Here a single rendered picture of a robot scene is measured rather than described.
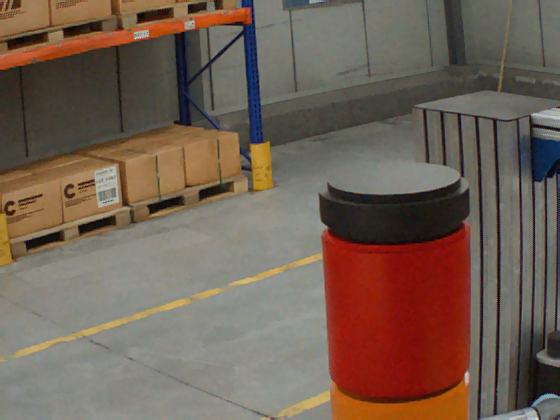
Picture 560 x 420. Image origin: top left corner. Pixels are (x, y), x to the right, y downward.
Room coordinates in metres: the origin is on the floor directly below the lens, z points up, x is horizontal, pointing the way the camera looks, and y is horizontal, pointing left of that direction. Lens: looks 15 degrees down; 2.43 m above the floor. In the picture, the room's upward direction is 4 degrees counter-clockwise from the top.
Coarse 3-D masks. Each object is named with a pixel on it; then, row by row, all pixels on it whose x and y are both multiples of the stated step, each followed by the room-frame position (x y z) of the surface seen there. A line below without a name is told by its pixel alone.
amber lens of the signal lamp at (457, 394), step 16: (336, 384) 0.37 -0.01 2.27; (464, 384) 0.36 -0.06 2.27; (336, 400) 0.36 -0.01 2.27; (352, 400) 0.36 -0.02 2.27; (368, 400) 0.36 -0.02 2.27; (384, 400) 0.35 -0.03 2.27; (400, 400) 0.35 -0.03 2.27; (416, 400) 0.35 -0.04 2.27; (432, 400) 0.35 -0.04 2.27; (448, 400) 0.35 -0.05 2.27; (464, 400) 0.36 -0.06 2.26; (336, 416) 0.36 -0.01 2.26; (352, 416) 0.36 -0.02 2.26; (368, 416) 0.35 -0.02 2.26; (384, 416) 0.35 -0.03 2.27; (400, 416) 0.35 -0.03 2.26; (416, 416) 0.35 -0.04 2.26; (432, 416) 0.35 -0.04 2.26; (448, 416) 0.35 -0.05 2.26; (464, 416) 0.36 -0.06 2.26
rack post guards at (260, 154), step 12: (264, 144) 9.96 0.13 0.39; (252, 156) 9.94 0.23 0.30; (264, 156) 9.95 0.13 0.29; (252, 168) 9.95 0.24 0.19; (264, 168) 9.95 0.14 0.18; (264, 180) 9.94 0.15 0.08; (0, 216) 8.19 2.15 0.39; (0, 228) 8.18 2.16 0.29; (0, 240) 8.17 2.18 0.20; (0, 252) 8.16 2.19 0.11; (0, 264) 8.15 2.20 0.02
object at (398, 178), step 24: (360, 168) 0.39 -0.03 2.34; (384, 168) 0.39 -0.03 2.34; (408, 168) 0.38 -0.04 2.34; (432, 168) 0.38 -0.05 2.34; (336, 192) 0.36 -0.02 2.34; (360, 192) 0.36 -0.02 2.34; (384, 192) 0.35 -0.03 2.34; (408, 192) 0.35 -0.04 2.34; (432, 192) 0.35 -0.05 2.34; (456, 192) 0.36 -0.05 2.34; (336, 216) 0.36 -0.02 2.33; (360, 216) 0.35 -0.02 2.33; (384, 216) 0.35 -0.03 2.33; (408, 216) 0.35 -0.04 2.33; (432, 216) 0.35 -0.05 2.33; (456, 216) 0.35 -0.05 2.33; (384, 240) 0.35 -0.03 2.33; (408, 240) 0.35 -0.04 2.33
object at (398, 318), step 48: (336, 240) 0.36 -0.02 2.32; (432, 240) 0.35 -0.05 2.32; (336, 288) 0.36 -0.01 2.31; (384, 288) 0.35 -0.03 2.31; (432, 288) 0.35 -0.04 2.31; (336, 336) 0.36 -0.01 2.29; (384, 336) 0.35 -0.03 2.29; (432, 336) 0.35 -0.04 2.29; (384, 384) 0.35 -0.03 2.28; (432, 384) 0.35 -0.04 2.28
